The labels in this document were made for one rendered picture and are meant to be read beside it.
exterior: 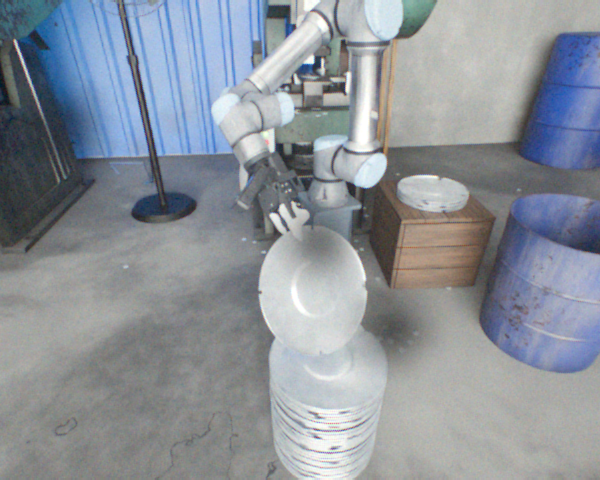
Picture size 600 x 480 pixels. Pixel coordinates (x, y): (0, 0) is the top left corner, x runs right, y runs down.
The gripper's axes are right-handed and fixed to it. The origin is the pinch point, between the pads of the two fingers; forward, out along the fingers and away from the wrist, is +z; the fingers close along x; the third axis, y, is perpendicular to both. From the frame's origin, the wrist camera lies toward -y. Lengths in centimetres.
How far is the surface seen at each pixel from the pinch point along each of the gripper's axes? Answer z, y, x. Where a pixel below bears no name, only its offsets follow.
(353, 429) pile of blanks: 43.8, -6.4, 9.1
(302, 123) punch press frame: -50, 81, 53
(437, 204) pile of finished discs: 14, 86, 19
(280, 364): 24.2, -9.4, 18.4
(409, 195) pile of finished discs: 5, 85, 27
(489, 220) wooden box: 30, 96, 9
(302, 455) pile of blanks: 46, -14, 24
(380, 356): 35.6, 9.6, 6.9
